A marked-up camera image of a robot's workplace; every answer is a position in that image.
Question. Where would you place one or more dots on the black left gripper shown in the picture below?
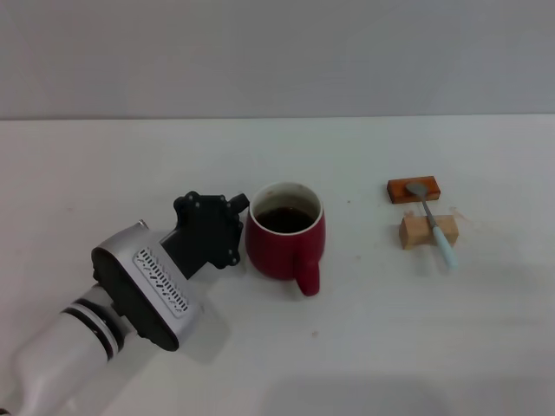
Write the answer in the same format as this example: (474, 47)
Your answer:
(208, 229)

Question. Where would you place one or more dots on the red ceramic cup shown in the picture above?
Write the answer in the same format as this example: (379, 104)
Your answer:
(282, 255)

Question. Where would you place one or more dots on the dark coffee liquid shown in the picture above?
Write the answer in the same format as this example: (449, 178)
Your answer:
(284, 221)

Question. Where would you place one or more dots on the orange-brown wooden block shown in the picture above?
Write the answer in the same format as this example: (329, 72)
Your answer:
(399, 190)

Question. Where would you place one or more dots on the light wooden block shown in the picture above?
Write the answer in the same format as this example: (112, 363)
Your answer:
(414, 234)

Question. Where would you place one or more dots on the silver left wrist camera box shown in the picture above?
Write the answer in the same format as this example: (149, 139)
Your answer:
(143, 286)

